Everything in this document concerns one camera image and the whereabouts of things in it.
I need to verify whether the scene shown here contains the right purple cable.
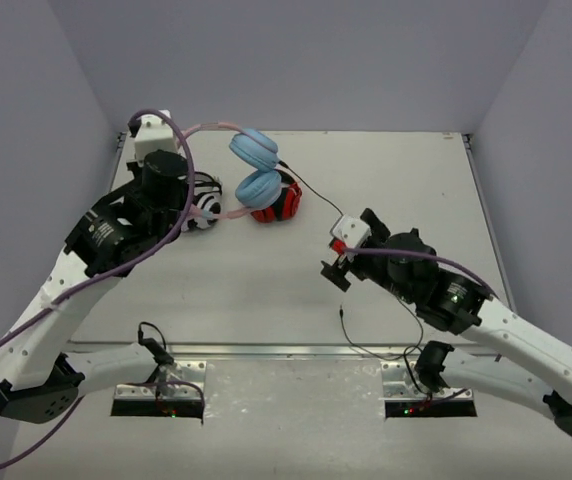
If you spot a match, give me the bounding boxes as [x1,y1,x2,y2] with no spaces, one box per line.
[343,245,500,301]

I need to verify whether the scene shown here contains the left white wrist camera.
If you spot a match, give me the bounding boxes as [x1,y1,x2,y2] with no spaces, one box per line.
[128,114,178,163]

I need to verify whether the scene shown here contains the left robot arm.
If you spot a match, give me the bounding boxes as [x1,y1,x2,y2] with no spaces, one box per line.
[0,150,191,424]

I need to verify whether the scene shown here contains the metal table edge rail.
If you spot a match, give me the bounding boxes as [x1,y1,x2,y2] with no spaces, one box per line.
[64,341,497,358]

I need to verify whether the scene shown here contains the black white headphones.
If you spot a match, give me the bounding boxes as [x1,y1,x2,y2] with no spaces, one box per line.
[181,171,223,232]

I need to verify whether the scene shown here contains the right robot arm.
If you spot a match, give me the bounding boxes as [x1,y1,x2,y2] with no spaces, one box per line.
[321,209,572,437]

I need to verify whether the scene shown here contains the black headphone audio cable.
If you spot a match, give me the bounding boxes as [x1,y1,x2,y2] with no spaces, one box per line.
[276,159,425,360]

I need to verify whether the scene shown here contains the pink blue cat-ear headphones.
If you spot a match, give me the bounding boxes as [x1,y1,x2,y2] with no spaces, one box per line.
[183,122,281,220]

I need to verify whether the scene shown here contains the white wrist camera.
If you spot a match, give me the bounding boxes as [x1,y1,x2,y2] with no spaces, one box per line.
[128,114,178,163]
[330,215,371,253]

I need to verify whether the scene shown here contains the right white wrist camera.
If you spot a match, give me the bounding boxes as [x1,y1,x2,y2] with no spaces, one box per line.
[330,215,371,253]

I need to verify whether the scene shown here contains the red black headphones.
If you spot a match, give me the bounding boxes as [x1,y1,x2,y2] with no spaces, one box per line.
[251,169,302,224]

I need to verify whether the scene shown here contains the metal mounting bracket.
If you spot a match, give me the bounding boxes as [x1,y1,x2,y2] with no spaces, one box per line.
[381,360,426,401]
[113,359,208,402]

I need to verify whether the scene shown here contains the right metal mounting bracket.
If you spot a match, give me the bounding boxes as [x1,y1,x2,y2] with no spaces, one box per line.
[381,360,426,401]

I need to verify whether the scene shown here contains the left metal mounting bracket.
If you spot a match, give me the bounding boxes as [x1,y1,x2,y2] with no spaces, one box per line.
[113,359,208,402]

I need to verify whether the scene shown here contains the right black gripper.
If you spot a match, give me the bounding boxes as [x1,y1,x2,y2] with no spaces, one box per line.
[322,209,417,305]

